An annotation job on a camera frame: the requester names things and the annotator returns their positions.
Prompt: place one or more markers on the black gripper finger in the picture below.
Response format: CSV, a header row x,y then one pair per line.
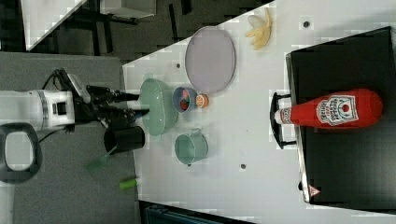
x,y
128,115
120,96

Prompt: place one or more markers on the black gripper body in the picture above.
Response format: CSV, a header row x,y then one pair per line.
x,y
93,104

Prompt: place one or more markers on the red plush ketchup bottle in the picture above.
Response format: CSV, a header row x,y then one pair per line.
x,y
354,109

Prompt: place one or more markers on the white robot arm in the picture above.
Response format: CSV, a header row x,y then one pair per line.
x,y
64,110

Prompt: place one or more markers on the black toaster oven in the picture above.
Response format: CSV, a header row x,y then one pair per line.
x,y
344,168

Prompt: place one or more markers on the black cylindrical container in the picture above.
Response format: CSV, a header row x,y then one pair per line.
x,y
125,139

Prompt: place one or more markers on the green colander basket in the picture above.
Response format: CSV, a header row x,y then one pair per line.
x,y
157,97

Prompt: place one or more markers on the green spatula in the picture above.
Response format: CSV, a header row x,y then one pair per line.
x,y
98,163

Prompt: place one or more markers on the green cylindrical toy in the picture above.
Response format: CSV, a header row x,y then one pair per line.
x,y
128,183

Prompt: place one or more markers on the orange slice toy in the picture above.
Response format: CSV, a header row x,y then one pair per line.
x,y
202,100

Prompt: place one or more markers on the lavender oval plate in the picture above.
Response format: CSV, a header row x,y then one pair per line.
x,y
210,60

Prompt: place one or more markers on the green cup with handle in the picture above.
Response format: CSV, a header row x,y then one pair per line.
x,y
191,147

